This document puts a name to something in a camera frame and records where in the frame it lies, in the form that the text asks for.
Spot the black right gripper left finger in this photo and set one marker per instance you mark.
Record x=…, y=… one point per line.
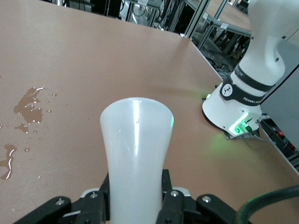
x=88, y=210

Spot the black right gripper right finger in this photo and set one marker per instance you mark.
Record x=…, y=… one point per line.
x=182, y=210

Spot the translucent sauce bottle orange cap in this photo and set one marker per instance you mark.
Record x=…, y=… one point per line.
x=137, y=144

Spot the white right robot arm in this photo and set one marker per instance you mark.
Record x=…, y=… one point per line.
x=257, y=58

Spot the brown table cover mat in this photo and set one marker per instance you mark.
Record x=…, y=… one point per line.
x=70, y=58

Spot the aluminium frame rack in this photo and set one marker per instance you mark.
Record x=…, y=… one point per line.
x=203, y=21

